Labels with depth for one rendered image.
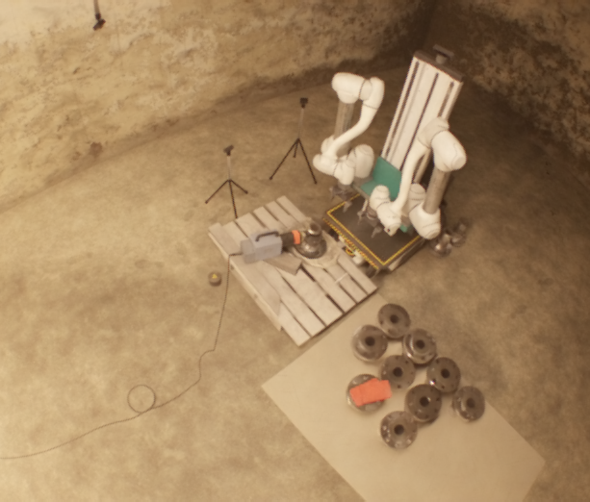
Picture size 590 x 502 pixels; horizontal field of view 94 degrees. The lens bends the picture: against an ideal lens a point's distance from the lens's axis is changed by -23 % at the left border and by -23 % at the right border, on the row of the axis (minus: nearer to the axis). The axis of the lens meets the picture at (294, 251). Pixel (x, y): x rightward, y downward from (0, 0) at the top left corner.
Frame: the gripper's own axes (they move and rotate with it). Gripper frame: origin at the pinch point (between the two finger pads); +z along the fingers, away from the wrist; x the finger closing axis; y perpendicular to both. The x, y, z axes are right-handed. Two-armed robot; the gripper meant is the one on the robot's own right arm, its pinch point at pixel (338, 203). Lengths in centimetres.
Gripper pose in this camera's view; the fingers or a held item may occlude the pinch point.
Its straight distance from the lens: 258.8
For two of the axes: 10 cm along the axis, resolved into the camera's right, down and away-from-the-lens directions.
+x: -6.4, -6.5, 4.0
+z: -1.1, 5.9, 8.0
